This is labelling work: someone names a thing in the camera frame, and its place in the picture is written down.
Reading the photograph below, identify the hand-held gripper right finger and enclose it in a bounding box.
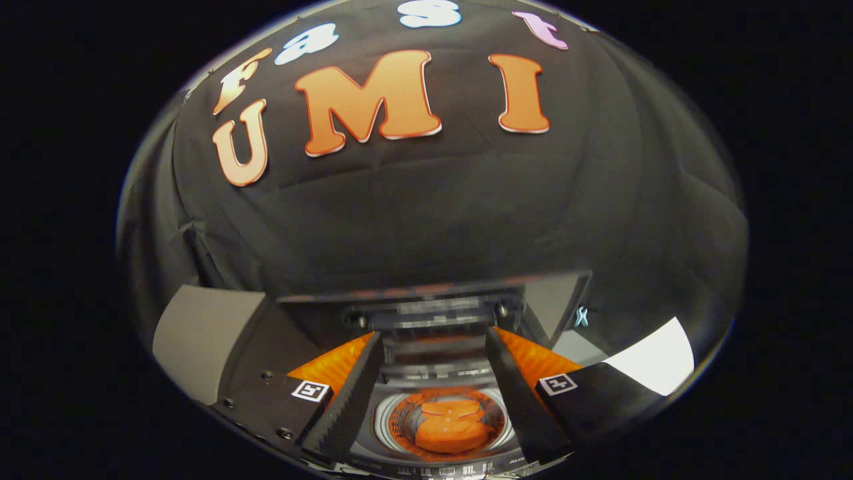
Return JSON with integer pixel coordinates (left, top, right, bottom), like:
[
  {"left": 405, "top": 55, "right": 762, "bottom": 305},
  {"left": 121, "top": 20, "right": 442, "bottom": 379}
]
[{"left": 484, "top": 328, "right": 667, "bottom": 467}]

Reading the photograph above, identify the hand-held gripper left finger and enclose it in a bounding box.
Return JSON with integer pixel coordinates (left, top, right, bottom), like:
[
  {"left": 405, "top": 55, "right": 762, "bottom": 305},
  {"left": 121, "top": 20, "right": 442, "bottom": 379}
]
[{"left": 223, "top": 333, "right": 389, "bottom": 471}]

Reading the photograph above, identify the yellow polo shirt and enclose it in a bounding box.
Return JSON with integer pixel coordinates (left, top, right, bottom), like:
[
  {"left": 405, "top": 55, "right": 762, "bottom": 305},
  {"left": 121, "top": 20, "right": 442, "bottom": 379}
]
[{"left": 389, "top": 388, "right": 507, "bottom": 462}]

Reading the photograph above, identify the grey washing machine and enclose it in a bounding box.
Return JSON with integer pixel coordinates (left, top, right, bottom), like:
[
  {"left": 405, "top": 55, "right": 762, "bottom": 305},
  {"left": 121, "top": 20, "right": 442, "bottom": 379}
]
[{"left": 277, "top": 270, "right": 594, "bottom": 478}]

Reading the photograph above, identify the dark washing machine lid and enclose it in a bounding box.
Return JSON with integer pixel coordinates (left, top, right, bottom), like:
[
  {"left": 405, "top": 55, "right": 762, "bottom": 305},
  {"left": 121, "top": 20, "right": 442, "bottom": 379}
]
[{"left": 277, "top": 270, "right": 594, "bottom": 351}]

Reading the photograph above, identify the white flat board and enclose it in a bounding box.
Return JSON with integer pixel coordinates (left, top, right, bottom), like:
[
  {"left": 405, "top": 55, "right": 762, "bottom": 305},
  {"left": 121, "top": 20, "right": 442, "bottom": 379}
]
[{"left": 603, "top": 317, "right": 695, "bottom": 397}]

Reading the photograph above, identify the grey box stand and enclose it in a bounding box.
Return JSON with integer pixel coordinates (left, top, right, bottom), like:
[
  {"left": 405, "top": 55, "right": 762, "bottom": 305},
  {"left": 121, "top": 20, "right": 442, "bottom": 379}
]
[{"left": 152, "top": 285, "right": 322, "bottom": 409}]

